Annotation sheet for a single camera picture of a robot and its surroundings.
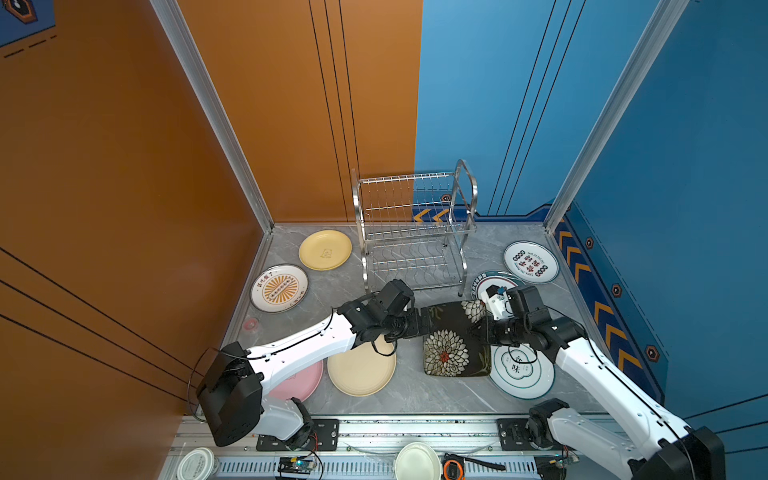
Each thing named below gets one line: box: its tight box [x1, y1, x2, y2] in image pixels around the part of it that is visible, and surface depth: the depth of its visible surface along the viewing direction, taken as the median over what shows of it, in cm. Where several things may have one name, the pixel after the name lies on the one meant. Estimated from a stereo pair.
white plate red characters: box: [504, 240, 560, 284], surface depth 111 cm
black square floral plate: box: [423, 300, 492, 377], surface depth 80 cm
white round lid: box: [176, 447, 220, 480], surface depth 66 cm
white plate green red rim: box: [471, 271, 525, 302], surface depth 104 cm
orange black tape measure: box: [441, 453, 506, 480], surface depth 68 cm
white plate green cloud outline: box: [489, 344, 555, 400], surface depth 82 cm
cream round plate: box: [327, 335, 397, 397], surface depth 83 cm
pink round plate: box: [268, 360, 324, 402], surface depth 83 cm
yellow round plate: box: [299, 229, 352, 271], surface depth 114 cm
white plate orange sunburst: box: [250, 263, 309, 314], surface depth 102 cm
